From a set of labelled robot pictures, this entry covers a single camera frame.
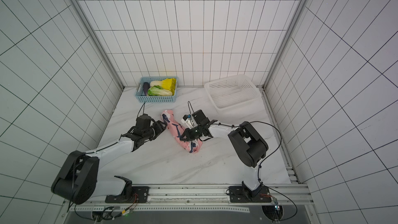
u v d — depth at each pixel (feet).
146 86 3.81
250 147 1.59
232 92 3.82
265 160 1.70
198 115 2.45
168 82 3.69
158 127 2.62
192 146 2.72
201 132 2.37
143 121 2.24
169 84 3.59
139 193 2.40
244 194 2.14
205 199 2.38
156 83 3.81
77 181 1.38
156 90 3.50
